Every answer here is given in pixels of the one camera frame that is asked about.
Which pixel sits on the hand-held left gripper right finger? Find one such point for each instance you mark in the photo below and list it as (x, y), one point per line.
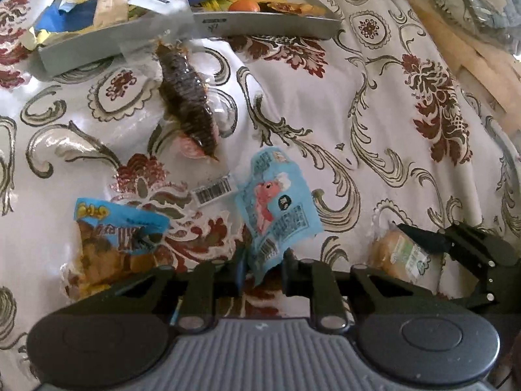
(291, 273)

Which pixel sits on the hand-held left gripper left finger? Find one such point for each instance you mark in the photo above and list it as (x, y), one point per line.
(238, 271)

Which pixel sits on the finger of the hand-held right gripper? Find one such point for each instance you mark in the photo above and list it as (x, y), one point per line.
(468, 299)
(423, 237)

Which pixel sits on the beige bread packet green label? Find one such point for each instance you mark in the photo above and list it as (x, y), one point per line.
(397, 256)

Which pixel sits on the light blue packet pink shrimp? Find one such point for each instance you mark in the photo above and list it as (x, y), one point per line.
(272, 211)

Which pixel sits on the grey box with cartoon lining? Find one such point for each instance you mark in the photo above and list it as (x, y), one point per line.
(260, 22)

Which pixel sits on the orange fruit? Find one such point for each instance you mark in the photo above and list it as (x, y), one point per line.
(244, 5)

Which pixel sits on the blue packet of brown snacks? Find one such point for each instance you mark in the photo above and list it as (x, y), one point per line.
(114, 248)

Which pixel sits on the white floral cloth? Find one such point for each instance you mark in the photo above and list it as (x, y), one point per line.
(366, 130)

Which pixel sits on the clear packet of dark snack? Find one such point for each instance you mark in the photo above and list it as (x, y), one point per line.
(187, 93)

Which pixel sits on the bundle of plastic bags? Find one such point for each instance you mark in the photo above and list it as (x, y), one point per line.
(472, 4)

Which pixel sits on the blue wrapper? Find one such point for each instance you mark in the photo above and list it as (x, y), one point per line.
(67, 16)

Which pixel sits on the wooden bed frame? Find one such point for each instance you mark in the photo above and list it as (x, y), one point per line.
(460, 44)

